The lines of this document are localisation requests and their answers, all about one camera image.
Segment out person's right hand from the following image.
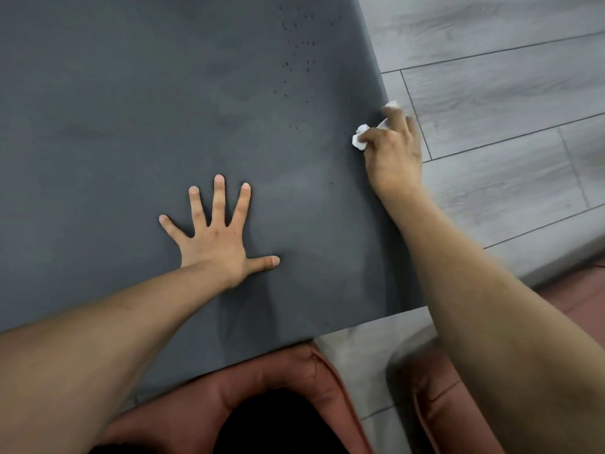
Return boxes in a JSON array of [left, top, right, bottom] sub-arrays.
[[357, 106, 426, 200]]

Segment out person's left hand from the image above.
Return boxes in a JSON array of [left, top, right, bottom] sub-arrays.
[[158, 173, 282, 291]]

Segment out white tissue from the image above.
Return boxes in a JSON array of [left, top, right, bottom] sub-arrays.
[[351, 100, 403, 153]]

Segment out dark grey yoga mat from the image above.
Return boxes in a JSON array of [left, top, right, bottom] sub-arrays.
[[0, 0, 429, 404]]

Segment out person's right forearm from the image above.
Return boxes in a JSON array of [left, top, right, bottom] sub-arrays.
[[381, 183, 605, 454]]

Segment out person's left forearm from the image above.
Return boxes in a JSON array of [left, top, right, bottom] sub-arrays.
[[0, 261, 233, 454]]

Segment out reddish-brown cushion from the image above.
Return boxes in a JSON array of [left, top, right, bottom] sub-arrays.
[[405, 262, 605, 454], [92, 341, 375, 454]]

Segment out black trousers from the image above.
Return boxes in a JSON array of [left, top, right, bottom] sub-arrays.
[[87, 387, 352, 454]]

